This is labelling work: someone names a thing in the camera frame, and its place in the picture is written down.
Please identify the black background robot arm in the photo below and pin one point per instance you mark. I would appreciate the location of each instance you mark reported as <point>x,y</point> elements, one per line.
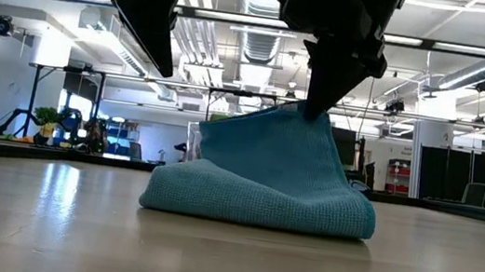
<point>15,117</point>

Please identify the black metal table frame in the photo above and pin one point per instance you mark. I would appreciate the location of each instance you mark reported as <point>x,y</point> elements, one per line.
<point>33,153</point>

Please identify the black workstation frame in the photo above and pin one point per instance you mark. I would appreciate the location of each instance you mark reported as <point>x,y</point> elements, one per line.
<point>32,99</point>

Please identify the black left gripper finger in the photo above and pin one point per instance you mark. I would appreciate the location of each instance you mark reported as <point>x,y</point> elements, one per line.
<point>152,35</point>
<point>130,22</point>

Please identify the red shelf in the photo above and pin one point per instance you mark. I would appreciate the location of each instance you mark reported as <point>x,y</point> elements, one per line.
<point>397,175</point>

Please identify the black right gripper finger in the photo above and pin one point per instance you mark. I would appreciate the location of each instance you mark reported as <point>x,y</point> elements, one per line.
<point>320,80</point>
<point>348,79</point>

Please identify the black overhead light bar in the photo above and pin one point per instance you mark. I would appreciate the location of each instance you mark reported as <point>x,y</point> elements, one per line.
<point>427,44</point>

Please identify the black monitor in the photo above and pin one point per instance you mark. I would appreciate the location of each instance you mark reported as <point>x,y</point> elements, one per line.
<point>344,147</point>

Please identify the black partition panels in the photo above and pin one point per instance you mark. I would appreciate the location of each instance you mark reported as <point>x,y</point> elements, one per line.
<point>454,168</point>

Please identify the blue microfiber towel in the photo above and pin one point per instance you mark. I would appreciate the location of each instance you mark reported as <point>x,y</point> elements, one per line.
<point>264,181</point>

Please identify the person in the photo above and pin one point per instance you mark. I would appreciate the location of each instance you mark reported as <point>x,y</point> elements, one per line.
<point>95,133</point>

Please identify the clear plastic bin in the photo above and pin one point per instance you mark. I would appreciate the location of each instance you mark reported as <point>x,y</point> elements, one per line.
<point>194,144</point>

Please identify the grey office chair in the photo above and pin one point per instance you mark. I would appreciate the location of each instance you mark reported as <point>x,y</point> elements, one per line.
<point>474,194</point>

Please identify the background potted plant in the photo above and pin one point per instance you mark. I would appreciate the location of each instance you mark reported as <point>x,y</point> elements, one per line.
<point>47,116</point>

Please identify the silver ventilation duct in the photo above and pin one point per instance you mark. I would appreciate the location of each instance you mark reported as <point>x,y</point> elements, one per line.
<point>261,44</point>

